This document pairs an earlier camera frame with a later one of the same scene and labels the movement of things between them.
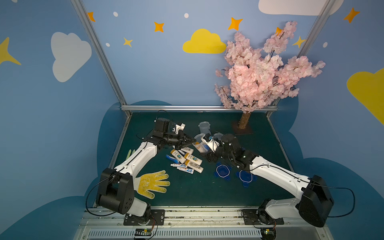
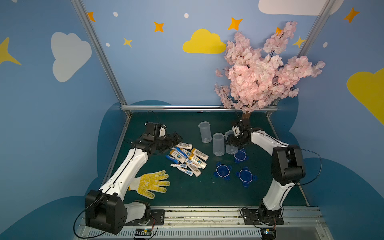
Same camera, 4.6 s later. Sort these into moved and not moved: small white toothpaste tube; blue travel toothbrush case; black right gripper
Moved: black right gripper
Not moved: small white toothpaste tube; blue travel toothbrush case
